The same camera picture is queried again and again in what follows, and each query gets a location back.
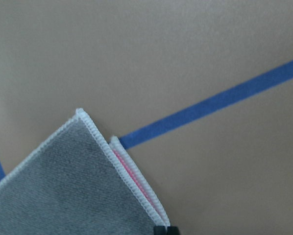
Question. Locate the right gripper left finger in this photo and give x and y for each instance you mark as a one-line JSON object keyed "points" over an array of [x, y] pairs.
{"points": [[159, 230]]}

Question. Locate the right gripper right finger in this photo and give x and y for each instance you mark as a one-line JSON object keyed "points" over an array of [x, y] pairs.
{"points": [[173, 230]]}

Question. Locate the pink towel grey trim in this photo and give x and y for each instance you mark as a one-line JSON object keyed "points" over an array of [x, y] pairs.
{"points": [[77, 183]]}

